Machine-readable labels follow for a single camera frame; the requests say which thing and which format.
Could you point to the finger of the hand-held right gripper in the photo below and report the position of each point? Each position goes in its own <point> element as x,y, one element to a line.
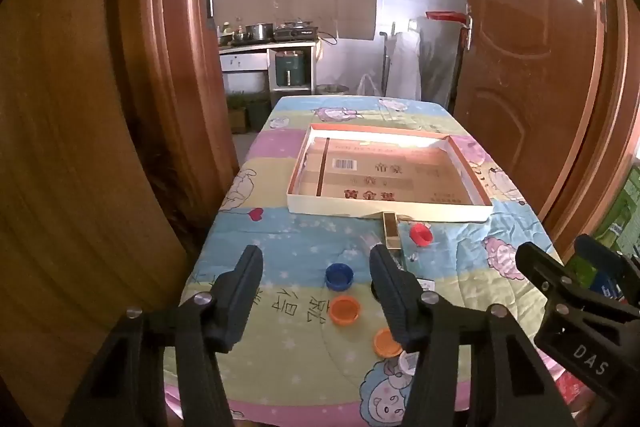
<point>542,264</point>
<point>600,254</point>

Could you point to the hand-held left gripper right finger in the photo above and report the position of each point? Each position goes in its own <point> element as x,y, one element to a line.
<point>395,302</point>

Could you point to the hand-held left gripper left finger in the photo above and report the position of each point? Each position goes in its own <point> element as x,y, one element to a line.
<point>245,292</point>

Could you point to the white patterned small box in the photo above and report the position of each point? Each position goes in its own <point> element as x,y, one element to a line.
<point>426,285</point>

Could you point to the yellow-orange bottle cap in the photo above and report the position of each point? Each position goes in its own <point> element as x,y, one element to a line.
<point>384,343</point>

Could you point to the orange bottle cap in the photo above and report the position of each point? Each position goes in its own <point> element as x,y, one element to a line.
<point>345,310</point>

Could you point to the white bottle cap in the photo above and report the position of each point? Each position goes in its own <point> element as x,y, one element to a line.
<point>407,362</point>

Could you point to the blue bottle cap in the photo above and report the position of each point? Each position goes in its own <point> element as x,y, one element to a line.
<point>339,277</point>

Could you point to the small brown box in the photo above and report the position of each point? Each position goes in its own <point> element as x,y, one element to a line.
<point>390,232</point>

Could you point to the red bottle cap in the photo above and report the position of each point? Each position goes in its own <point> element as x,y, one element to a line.
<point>420,234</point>

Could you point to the shallow cardboard tray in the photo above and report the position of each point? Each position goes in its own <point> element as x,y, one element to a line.
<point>380,177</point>

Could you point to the red carton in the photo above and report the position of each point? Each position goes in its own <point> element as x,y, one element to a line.
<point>570,387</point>

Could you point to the green printed carton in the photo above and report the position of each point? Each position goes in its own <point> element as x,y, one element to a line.
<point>625,212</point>

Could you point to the cartoon sheep printed blanket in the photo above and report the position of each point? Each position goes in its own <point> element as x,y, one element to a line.
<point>300,257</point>

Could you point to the green crate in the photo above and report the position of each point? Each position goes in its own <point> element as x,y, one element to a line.
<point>257,112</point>

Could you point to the clear plastic bag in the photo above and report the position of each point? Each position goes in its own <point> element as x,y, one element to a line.
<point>368,85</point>

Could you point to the round basin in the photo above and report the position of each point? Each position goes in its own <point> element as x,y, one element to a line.
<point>331,88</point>

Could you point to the plain wooden door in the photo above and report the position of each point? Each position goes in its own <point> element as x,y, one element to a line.
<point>65,157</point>

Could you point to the green air fryer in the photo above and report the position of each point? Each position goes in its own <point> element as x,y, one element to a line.
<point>289,67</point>

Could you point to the grey plastic sheet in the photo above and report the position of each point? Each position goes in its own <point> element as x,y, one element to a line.
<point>440,57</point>

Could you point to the panelled wooden door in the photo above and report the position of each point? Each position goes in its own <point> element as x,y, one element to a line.
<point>525,32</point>

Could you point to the white kitchen counter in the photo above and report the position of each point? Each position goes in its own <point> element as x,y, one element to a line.
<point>250,57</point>

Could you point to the brass door hinge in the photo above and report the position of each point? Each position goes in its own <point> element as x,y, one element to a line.
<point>603,14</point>

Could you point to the white sack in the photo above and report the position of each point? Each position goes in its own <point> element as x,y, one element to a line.
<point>405,57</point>

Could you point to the steel cooking pot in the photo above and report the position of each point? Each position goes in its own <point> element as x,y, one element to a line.
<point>259,31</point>

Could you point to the black cooktop stove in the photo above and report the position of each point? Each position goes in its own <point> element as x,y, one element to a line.
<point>296,31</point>

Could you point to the red paper strip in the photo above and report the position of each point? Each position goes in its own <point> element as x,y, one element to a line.
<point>442,15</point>

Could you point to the wooden door frame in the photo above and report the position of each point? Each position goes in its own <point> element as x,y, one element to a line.
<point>175,57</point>

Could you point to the cardboard sheet on wall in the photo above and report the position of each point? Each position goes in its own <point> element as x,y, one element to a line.
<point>300,2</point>

